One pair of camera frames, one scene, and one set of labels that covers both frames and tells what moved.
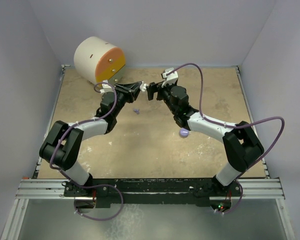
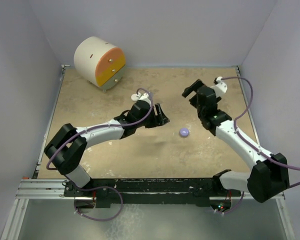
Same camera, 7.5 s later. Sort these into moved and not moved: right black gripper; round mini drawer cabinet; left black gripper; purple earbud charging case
Moved: right black gripper; left black gripper
Not moved: round mini drawer cabinet; purple earbud charging case
